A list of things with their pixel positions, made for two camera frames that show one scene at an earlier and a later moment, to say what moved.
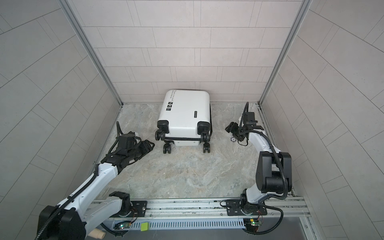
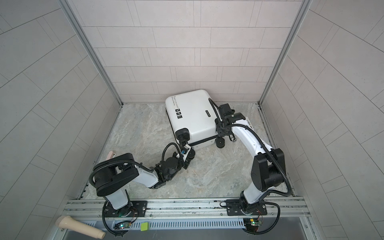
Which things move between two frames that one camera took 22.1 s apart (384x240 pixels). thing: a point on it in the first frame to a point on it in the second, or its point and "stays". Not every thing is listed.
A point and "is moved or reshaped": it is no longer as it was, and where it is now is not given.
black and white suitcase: [185, 119] is moved or reshaped
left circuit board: [122, 225] stays
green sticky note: [144, 226] stays
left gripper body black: [139, 151] to [178, 166]
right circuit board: [251, 224] stays
